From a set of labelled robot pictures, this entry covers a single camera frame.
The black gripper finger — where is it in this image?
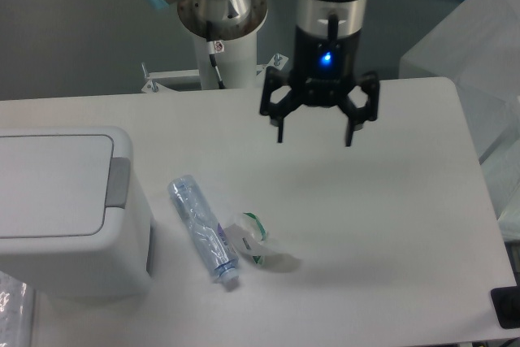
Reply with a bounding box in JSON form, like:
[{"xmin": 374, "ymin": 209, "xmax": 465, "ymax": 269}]
[
  {"xmin": 259, "ymin": 65, "xmax": 304, "ymax": 145},
  {"xmin": 340, "ymin": 71, "xmax": 380, "ymax": 147}
]

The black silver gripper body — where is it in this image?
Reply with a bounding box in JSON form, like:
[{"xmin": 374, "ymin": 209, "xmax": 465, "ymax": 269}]
[{"xmin": 289, "ymin": 0, "xmax": 367, "ymax": 107}]

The white push-lid trash can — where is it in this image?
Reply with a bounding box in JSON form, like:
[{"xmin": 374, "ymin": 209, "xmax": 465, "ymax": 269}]
[{"xmin": 1, "ymin": 126, "xmax": 154, "ymax": 297}]

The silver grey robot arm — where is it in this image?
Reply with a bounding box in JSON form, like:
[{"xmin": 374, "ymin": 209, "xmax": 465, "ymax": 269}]
[{"xmin": 149, "ymin": 0, "xmax": 379, "ymax": 142}]

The crushed clear plastic bottle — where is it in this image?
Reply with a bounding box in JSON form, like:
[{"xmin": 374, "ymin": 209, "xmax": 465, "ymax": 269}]
[{"xmin": 167, "ymin": 175, "xmax": 239, "ymax": 285}]

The crumpled white green wrapper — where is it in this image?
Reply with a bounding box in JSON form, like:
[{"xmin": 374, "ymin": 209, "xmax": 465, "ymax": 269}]
[{"xmin": 224, "ymin": 212, "xmax": 301, "ymax": 273}]

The black device at table edge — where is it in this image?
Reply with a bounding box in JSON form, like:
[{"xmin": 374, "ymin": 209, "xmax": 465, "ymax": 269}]
[{"xmin": 491, "ymin": 286, "xmax": 519, "ymax": 329}]

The clear plastic film sheet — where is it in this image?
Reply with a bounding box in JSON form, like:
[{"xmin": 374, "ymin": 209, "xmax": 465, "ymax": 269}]
[{"xmin": 1, "ymin": 272, "xmax": 34, "ymax": 346}]

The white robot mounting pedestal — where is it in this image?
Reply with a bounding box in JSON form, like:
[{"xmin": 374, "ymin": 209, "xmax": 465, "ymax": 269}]
[{"xmin": 141, "ymin": 33, "xmax": 288, "ymax": 93}]

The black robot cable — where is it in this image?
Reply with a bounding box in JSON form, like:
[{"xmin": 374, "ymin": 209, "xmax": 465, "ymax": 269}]
[{"xmin": 205, "ymin": 20, "xmax": 227, "ymax": 90}]

